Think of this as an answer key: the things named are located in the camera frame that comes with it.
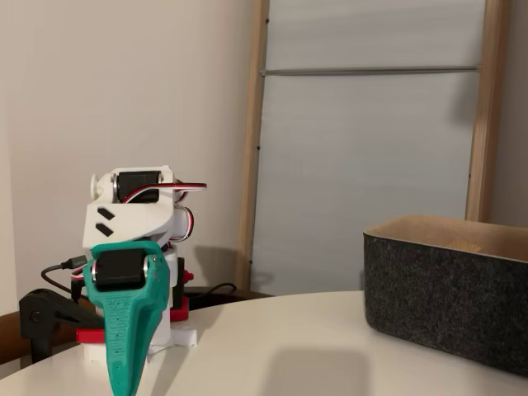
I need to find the dark grey felt bin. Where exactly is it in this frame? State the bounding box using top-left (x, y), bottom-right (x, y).
top-left (362, 213), bottom-right (528, 379)

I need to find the wooden frame translucent panel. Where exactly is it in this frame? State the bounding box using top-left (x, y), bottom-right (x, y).
top-left (233, 0), bottom-right (512, 292)

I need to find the black and red clamp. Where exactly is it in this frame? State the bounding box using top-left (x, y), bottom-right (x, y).
top-left (167, 267), bottom-right (195, 323)
top-left (17, 288), bottom-right (106, 366)

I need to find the black angled plug cable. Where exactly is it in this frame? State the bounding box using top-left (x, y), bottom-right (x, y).
top-left (68, 276), bottom-right (90, 303)

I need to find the grey plug USB cable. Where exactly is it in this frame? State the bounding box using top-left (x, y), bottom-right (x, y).
top-left (40, 255), bottom-right (90, 296)

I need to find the red white black servo wire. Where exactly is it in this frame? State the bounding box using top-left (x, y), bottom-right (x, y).
top-left (121, 180), bottom-right (209, 204)

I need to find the wooden block red painted figure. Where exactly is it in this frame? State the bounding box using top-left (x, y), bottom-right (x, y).
top-left (446, 240), bottom-right (483, 253)

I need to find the metal rod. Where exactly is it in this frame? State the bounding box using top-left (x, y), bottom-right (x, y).
top-left (259, 64), bottom-right (483, 78)

